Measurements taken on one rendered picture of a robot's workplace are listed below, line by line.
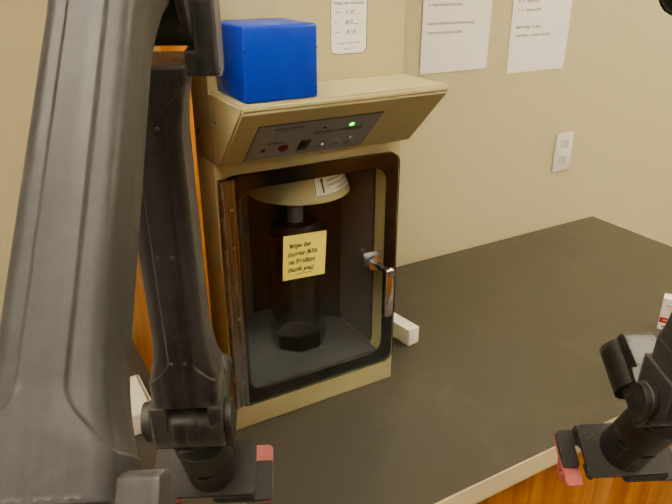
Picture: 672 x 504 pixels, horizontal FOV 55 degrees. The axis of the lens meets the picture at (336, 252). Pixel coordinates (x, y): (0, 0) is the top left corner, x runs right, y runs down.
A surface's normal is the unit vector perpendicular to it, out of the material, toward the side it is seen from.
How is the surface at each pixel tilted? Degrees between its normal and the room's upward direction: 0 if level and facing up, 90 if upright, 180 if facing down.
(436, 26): 90
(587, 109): 90
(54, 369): 44
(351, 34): 90
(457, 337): 0
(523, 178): 90
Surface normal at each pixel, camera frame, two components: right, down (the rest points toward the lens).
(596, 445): 0.04, -0.59
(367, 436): 0.00, -0.91
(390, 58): 0.50, 0.36
